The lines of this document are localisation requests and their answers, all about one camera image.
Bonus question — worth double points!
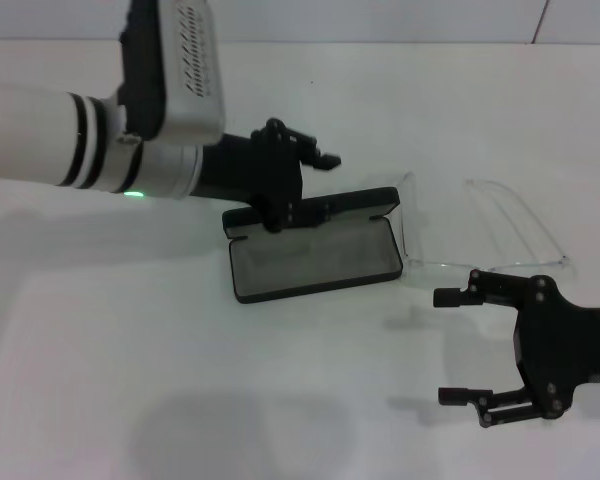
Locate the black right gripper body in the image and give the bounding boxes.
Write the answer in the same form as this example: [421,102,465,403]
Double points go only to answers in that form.
[512,274,600,420]

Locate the black glasses case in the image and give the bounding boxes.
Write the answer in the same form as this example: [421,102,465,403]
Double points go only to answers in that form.
[221,186,406,305]

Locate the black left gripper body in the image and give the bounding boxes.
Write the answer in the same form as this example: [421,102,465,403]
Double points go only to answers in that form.
[189,118,307,234]

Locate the clear white glasses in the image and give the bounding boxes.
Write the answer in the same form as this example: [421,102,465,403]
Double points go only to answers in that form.
[397,171,579,297]

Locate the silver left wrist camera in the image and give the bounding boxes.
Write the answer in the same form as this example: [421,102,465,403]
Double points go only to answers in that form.
[118,0,228,148]

